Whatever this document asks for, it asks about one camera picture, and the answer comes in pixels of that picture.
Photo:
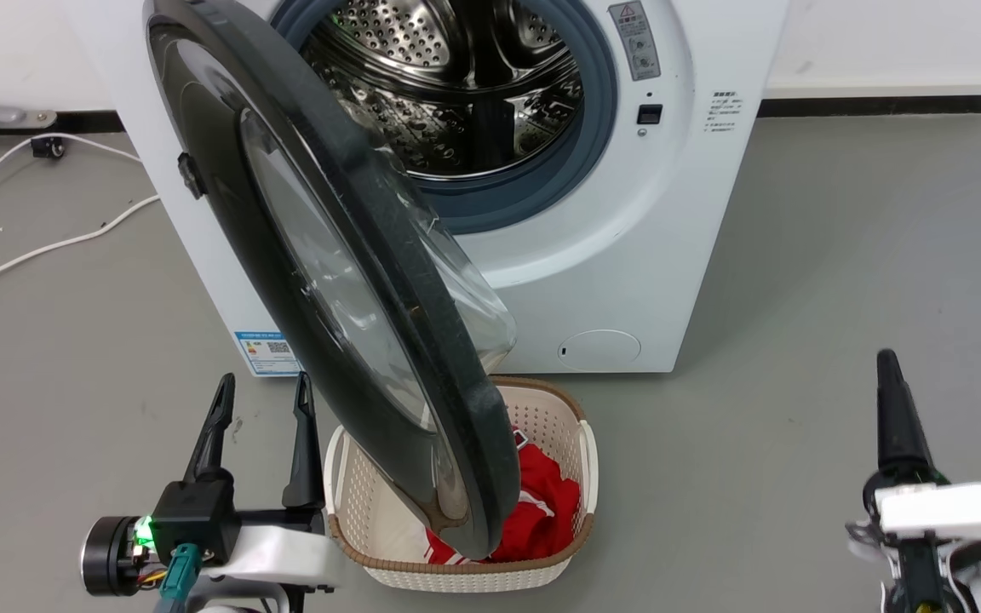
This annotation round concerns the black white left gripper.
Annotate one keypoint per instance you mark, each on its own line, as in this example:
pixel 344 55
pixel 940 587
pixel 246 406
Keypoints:
pixel 197 524

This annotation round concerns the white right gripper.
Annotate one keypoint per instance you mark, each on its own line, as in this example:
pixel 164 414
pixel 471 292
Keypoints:
pixel 959 511

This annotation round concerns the dark grey round washer door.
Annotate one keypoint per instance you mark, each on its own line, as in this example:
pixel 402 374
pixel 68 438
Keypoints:
pixel 461 426

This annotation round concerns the grey-blue rubber door gasket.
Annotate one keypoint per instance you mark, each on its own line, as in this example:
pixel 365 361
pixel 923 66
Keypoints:
pixel 542 191

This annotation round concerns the white front-load washing machine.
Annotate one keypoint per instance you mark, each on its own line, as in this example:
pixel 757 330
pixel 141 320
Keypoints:
pixel 627 255

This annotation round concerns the black door lock slot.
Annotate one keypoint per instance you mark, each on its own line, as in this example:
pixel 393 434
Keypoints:
pixel 650 114

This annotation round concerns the blue white energy label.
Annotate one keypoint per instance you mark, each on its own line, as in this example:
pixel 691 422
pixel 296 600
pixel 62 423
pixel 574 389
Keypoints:
pixel 267 353

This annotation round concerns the white plastic laundry basket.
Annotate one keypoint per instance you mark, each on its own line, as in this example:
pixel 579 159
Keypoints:
pixel 456 575

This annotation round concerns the red garment white stripes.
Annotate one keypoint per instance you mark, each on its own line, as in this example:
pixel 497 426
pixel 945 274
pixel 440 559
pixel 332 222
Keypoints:
pixel 543 504

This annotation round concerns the round white filter cover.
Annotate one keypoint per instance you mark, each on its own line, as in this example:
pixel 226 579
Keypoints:
pixel 599 350

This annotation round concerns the small black plug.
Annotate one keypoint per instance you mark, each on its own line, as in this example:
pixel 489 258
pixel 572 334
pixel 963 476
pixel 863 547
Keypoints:
pixel 48 146

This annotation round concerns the perforated steel washer drum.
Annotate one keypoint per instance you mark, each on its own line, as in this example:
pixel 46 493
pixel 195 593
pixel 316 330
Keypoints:
pixel 456 60

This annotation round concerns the grey warning sticker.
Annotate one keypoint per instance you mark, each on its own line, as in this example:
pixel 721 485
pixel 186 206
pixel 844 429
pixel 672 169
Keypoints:
pixel 633 38

